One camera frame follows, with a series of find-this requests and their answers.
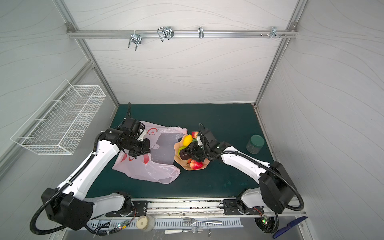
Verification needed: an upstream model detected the green table mat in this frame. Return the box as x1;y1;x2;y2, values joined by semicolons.
88;104;263;198

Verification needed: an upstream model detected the metal hook clamp left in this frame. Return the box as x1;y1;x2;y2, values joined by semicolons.
128;32;142;51

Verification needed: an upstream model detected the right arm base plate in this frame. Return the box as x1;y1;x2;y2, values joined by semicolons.
218;199;264;216

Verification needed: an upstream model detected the silver fork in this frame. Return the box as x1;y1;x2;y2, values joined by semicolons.
183;218;223;226

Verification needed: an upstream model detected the white handled fork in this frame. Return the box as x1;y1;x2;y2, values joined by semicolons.
164;227;204;235

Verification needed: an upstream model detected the red peach front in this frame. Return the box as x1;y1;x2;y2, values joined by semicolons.
190;160;204;170

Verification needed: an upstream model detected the green apple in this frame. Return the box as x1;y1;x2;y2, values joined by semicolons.
178;146;186;156

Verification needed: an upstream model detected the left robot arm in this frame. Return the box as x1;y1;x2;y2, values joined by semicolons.
30;110;150;235

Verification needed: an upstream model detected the dark purple fruit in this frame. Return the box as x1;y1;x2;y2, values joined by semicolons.
179;150;191;161

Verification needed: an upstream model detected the green lidded glass jar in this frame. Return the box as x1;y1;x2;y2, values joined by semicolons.
246;135;265;155

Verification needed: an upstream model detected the metal hook clamp middle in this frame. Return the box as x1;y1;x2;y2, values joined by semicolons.
157;26;175;42

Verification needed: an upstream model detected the metal bolt clamp right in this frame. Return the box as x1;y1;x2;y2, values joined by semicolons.
260;27;287;39

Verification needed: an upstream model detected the white wire basket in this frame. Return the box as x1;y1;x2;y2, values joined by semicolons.
11;80;106;156

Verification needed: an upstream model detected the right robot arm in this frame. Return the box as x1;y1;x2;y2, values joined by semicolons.
186;124;305;214

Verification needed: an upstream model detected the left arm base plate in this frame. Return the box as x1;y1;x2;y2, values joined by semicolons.
105;201;148;218

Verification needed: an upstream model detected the black round fan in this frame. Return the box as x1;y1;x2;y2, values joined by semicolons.
255;217;276;234

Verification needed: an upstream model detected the metal ring clamp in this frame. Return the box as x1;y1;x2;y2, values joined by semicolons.
198;27;204;39

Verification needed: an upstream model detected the pink strawberry plastic bag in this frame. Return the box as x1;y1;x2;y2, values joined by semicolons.
112;122;188;185

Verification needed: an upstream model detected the red strawberry back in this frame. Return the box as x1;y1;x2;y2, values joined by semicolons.
191;131;199;139

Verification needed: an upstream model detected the peach scalloped fruit plate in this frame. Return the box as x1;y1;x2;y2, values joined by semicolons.
174;135;210;171

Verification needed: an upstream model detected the blue plastic tool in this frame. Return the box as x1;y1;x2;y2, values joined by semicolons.
273;216;308;239

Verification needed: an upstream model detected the metal hook clamp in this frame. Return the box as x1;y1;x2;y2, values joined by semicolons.
157;26;175;42
128;32;142;51

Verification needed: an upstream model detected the aluminium cross rail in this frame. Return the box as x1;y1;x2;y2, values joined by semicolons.
67;29;299;39

